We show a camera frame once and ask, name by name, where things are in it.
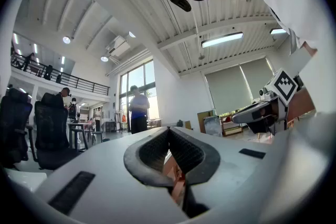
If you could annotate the brown cardboard box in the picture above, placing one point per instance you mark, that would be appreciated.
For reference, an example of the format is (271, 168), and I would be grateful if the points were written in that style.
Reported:
(188, 125)

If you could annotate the grey canvas painting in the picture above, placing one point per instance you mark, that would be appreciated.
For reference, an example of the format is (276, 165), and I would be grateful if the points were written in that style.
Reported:
(213, 126)

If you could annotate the tall glass window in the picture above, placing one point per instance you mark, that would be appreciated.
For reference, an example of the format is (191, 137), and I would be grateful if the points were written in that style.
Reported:
(139, 78)

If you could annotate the white ceiling air conditioner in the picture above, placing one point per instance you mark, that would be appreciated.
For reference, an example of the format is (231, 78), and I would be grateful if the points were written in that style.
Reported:
(118, 46)

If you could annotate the long ceiling light panel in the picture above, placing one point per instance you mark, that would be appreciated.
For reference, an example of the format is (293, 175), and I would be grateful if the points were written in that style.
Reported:
(221, 40)
(277, 31)

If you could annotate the dark backpack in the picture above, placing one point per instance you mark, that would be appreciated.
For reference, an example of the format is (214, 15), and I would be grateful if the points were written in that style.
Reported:
(179, 123)

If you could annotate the white table black legs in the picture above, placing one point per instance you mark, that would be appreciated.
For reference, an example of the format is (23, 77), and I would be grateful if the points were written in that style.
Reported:
(78, 125)

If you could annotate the person's right forearm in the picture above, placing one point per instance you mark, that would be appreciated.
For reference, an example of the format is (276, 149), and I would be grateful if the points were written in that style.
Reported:
(302, 106)

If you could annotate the grey roller blind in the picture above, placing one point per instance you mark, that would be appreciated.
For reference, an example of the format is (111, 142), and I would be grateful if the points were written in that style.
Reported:
(258, 76)
(228, 89)

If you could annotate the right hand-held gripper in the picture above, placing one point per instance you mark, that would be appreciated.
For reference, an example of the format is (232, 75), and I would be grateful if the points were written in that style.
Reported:
(284, 86)

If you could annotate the black balcony railing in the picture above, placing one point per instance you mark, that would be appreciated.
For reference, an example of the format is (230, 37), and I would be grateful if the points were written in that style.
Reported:
(78, 82)

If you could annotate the black head-mounted camera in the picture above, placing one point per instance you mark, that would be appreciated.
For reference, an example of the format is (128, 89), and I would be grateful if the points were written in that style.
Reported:
(179, 0)

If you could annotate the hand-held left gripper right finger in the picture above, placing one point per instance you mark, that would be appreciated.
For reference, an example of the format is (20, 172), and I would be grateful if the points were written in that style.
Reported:
(231, 165)

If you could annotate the brown wooden board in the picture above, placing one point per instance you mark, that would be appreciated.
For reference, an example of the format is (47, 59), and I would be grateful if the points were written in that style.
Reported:
(203, 118)

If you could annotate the black office chair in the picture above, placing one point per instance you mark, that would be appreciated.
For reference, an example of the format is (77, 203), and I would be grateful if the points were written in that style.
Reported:
(13, 126)
(51, 128)

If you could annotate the low wooden shelf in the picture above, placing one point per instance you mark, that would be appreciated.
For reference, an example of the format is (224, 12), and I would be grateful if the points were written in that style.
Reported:
(231, 126)

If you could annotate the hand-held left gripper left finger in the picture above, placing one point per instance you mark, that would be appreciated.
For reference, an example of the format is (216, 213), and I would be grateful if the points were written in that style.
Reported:
(105, 165)

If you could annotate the round ceiling lamp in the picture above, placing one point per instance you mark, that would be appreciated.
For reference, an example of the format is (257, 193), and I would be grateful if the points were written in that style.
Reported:
(104, 58)
(132, 34)
(66, 39)

